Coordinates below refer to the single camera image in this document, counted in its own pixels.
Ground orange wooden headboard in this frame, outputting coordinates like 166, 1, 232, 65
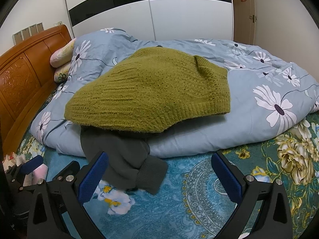
0, 25, 71, 155

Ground wall switch panel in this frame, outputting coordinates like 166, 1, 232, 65
12, 23, 44, 45

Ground light blue floral duvet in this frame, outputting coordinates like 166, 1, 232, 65
30, 28, 318, 160

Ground floral lower pillow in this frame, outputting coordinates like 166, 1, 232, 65
53, 62, 71, 83

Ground pink beige folded clothes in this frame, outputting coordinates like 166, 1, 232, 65
23, 164, 48, 187

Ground teal floral bed sheet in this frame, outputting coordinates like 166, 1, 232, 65
15, 112, 319, 239

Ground white black sliding wardrobe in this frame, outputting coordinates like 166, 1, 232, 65
65, 0, 234, 40

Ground dark grey jacket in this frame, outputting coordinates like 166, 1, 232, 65
81, 127, 168, 195

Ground olive green knit sweater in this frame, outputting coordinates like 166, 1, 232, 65
64, 47, 230, 133

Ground beige room door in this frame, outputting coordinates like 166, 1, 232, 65
232, 0, 256, 45

